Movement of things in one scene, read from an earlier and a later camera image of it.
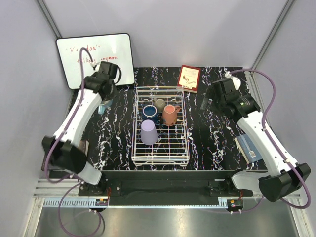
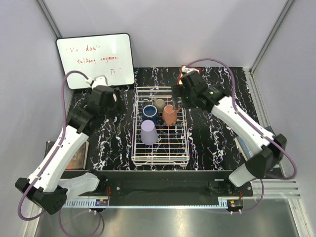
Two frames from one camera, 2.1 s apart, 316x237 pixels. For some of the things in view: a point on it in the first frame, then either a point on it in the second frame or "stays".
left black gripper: x=115 y=91 -> x=118 y=109
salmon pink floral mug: x=169 y=114 stays
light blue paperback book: x=248 y=150 stays
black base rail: x=164 y=188 stays
